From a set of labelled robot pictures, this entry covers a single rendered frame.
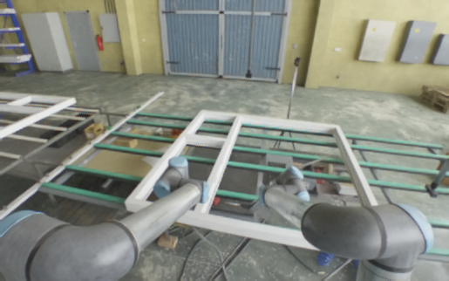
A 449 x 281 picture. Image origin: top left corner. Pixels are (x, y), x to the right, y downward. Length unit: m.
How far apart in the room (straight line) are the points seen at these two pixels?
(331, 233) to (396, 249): 0.13
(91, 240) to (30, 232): 0.11
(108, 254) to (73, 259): 0.05
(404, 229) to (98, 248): 0.61
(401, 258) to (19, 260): 0.74
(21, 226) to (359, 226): 0.66
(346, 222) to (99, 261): 0.49
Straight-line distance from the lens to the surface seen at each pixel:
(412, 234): 0.62
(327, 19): 7.08
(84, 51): 10.09
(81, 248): 0.47
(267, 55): 7.35
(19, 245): 0.53
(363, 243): 0.55
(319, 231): 0.57
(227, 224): 1.23
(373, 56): 7.78
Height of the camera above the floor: 1.89
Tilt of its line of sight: 30 degrees down
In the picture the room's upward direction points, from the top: 1 degrees clockwise
